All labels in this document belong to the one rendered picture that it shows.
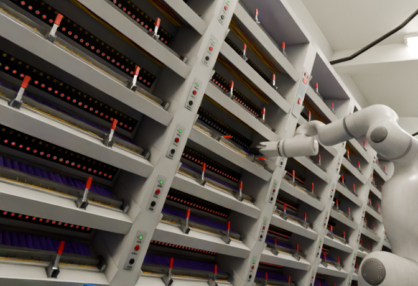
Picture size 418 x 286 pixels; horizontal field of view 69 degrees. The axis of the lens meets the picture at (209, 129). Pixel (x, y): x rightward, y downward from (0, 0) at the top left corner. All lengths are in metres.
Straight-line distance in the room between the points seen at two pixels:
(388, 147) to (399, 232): 0.24
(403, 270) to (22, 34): 1.10
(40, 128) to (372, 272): 0.92
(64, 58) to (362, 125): 1.00
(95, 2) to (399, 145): 0.97
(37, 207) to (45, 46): 0.41
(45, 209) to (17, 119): 0.25
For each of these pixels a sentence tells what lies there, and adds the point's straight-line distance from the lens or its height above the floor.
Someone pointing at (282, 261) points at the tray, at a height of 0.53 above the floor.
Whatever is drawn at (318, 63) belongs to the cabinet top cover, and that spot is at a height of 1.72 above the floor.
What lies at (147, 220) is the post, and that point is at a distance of 1.08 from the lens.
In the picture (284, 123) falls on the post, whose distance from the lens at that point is 1.66.
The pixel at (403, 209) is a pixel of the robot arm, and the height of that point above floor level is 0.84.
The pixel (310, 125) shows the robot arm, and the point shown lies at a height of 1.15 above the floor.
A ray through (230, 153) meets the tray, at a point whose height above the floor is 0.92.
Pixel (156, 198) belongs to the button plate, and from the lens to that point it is 1.08.
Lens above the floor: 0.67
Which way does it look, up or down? 14 degrees up
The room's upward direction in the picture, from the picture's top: 19 degrees clockwise
